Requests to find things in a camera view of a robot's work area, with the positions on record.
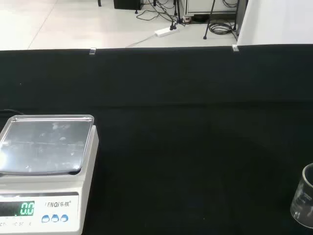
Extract white cabinet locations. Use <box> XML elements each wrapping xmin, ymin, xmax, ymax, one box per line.
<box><xmin>185</xmin><ymin>0</ymin><xmax>248</xmax><ymax>16</ymax></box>

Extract grey power strip cable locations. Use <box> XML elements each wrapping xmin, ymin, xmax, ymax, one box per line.
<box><xmin>125</xmin><ymin>33</ymin><xmax>157</xmax><ymax>48</ymax></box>

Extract black bench cloth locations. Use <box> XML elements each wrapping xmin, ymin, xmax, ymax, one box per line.
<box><xmin>0</xmin><ymin>44</ymin><xmax>313</xmax><ymax>235</ymax></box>

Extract black tripod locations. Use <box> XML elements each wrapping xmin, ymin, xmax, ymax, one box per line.
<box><xmin>202</xmin><ymin>0</ymin><xmax>242</xmax><ymax>40</ymax></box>

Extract black box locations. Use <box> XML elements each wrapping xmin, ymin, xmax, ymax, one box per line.
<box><xmin>113</xmin><ymin>0</ymin><xmax>143</xmax><ymax>11</ymax></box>

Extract white panel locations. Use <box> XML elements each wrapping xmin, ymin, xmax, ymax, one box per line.
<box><xmin>236</xmin><ymin>0</ymin><xmax>313</xmax><ymax>47</ymax></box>

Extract coiled black cable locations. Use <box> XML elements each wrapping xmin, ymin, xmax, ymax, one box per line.
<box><xmin>208</xmin><ymin>22</ymin><xmax>238</xmax><ymax>35</ymax></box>

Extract white power strip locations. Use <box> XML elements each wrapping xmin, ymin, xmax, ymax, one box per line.
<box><xmin>155</xmin><ymin>26</ymin><xmax>180</xmax><ymax>38</ymax></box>

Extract white electronic balance steel pan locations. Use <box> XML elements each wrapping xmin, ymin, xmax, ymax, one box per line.
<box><xmin>0</xmin><ymin>114</ymin><xmax>100</xmax><ymax>235</ymax></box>

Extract tangled black floor cables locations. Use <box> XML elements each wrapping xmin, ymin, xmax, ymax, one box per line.
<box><xmin>135</xmin><ymin>0</ymin><xmax>186</xmax><ymax>28</ymax></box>

